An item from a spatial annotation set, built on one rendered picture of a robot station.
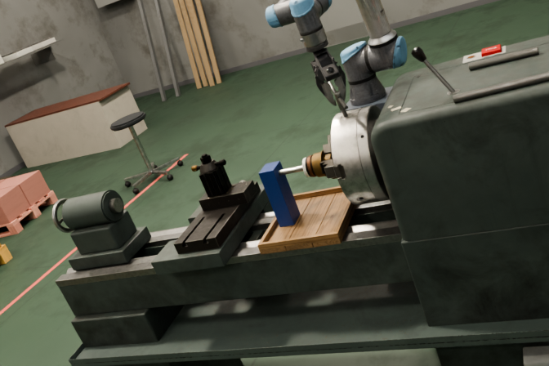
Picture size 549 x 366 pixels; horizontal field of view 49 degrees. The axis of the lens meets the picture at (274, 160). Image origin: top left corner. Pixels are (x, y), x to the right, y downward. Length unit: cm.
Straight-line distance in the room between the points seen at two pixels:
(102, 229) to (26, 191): 468
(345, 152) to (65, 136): 760
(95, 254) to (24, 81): 824
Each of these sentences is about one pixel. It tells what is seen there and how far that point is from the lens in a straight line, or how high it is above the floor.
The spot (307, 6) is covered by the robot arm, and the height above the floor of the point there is 160.
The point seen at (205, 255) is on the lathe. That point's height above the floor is 92.
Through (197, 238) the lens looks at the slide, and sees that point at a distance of 220.
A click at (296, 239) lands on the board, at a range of 205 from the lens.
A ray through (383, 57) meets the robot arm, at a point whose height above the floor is 127.
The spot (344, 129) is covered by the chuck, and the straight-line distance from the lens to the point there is 193.
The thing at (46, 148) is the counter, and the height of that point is 24.
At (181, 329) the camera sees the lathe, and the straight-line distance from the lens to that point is 260.
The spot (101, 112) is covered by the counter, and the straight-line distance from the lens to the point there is 860.
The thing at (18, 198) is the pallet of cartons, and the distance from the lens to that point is 714.
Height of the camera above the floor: 182
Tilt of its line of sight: 19 degrees down
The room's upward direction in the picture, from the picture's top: 21 degrees counter-clockwise
